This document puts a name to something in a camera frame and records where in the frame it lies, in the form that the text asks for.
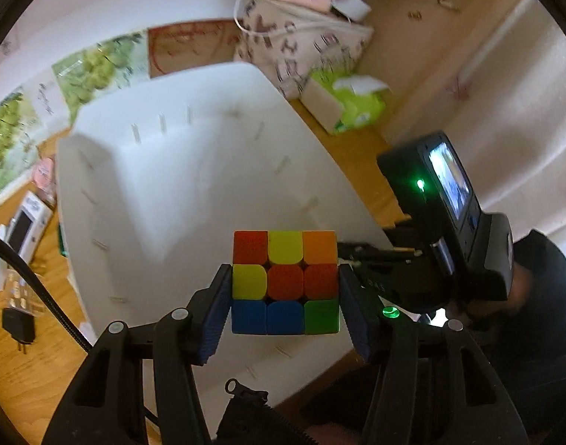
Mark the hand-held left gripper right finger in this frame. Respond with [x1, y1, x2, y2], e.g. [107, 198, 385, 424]
[339, 263, 529, 445]

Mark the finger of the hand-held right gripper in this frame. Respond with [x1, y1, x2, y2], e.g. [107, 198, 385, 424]
[357, 263, 419, 310]
[337, 240, 420, 265]

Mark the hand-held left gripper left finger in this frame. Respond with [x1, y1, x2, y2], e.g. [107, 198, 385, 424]
[42, 263, 233, 445]

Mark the multicoloured puzzle cube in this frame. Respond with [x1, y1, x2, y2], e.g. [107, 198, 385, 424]
[231, 230, 341, 336]

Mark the white plastic bin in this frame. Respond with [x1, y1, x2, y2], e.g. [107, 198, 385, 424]
[55, 61, 406, 406]

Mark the clear plastic box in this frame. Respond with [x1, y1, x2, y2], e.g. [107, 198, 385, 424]
[4, 280, 35, 320]

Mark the black power adapter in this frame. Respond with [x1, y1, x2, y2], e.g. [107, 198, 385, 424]
[1, 308, 37, 357]

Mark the white digital camera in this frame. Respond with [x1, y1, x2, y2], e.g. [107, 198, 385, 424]
[2, 190, 54, 272]

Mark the pink ribbon roll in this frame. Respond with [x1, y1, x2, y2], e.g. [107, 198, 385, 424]
[35, 158, 56, 192]

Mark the person's right forearm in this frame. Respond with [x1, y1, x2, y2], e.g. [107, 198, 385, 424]
[506, 260, 550, 330]

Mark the green tissue pack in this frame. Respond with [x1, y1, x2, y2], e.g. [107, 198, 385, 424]
[301, 69, 391, 136]

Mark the black zippered bag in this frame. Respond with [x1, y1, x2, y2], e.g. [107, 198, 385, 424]
[215, 378, 311, 445]

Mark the cream printed bedsheet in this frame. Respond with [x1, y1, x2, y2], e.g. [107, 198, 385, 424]
[389, 0, 566, 260]

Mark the white charger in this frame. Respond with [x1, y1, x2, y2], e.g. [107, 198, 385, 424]
[331, 0, 372, 22]

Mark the printed canvas bag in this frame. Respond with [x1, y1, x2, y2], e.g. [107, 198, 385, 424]
[234, 0, 374, 100]

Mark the green grape picture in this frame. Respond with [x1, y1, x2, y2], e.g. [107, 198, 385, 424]
[51, 32, 149, 119]
[0, 87, 39, 211]

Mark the black cable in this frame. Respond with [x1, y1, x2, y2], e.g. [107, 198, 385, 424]
[0, 232, 95, 357]

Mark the white cable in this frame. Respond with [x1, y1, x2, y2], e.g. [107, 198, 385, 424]
[233, 0, 358, 40]

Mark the red-brown wall poster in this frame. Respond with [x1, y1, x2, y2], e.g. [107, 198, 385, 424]
[147, 21, 239, 79]

